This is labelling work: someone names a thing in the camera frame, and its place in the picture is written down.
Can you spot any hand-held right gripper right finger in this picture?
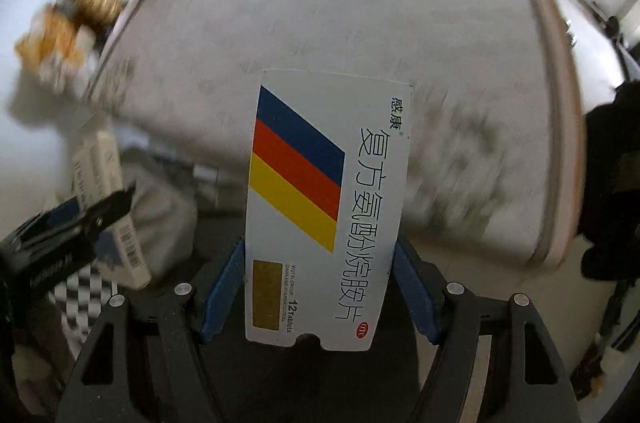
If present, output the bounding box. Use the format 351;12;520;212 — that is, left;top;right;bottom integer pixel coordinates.
395;238;571;423

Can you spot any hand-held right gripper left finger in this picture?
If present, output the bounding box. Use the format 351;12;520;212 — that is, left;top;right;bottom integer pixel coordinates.
55;238;246;423

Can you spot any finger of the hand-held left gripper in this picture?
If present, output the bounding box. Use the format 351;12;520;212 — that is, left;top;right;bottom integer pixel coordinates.
75;186;137;239
15;196;83;244

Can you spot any long white box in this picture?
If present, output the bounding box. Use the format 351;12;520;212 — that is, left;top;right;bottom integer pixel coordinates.
70;130;151;289

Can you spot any checkered white tote bag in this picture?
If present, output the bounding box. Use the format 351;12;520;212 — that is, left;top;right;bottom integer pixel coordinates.
47;153;201;344

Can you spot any white box with striped flag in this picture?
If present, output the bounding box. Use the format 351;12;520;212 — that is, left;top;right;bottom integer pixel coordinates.
245;69;415;353

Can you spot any floral patterned table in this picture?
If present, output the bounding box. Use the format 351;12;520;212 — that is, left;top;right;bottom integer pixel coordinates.
85;0;586;274

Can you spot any person's dark clothing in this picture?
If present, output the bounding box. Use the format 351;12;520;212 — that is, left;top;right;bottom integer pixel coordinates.
577;80;640;284

